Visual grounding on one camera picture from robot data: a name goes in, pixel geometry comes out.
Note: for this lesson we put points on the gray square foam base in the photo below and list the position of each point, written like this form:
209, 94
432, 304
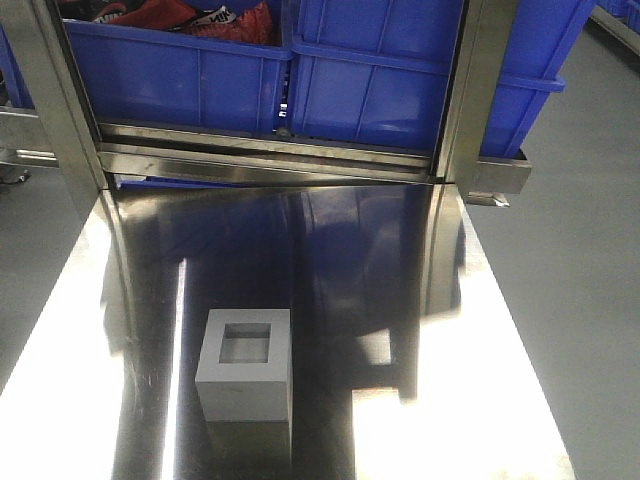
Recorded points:
244, 371

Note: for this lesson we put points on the blue bin right on rack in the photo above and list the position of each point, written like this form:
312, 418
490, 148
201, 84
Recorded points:
376, 72

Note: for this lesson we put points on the blue bin with red bags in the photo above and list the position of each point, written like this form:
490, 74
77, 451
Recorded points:
171, 78

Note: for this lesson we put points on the red snack bag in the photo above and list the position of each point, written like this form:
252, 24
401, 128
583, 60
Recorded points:
254, 25

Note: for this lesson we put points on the stainless steel rack frame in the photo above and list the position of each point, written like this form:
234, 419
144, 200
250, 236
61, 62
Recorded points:
63, 131

